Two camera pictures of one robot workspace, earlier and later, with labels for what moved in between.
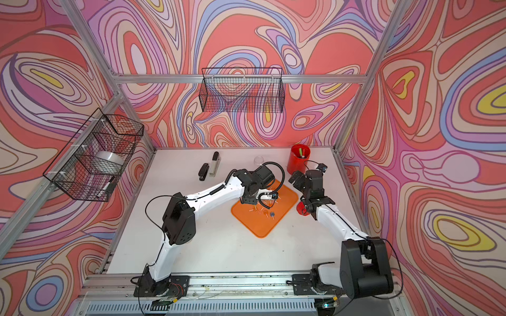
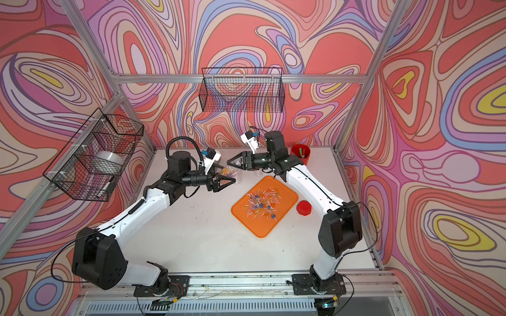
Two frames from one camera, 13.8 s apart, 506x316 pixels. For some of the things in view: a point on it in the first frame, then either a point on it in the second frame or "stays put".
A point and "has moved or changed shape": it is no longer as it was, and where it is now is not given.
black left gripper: [250, 201] → [214, 185]
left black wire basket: [92, 165] stays put
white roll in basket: [108, 161] stays put
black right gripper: [298, 184] → [247, 158]
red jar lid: [301, 209] stays put
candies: [265, 212] has moved or changed shape
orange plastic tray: [262, 218] stays put
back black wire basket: [246, 89] stays put
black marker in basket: [109, 187] stays put
